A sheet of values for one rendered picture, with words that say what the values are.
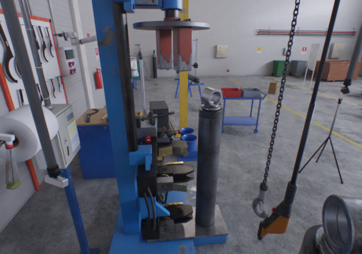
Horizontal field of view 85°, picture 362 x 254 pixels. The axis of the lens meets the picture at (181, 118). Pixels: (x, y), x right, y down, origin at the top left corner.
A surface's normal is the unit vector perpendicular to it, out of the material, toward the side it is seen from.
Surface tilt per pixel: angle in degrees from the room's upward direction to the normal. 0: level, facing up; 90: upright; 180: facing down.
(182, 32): 90
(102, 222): 0
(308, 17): 90
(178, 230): 0
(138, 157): 90
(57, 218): 0
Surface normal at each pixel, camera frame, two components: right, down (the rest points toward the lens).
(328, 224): -0.15, -0.46
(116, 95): 0.11, 0.36
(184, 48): 0.41, 0.33
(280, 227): -0.63, 0.28
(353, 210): -0.07, -0.76
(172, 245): 0.00, -0.93
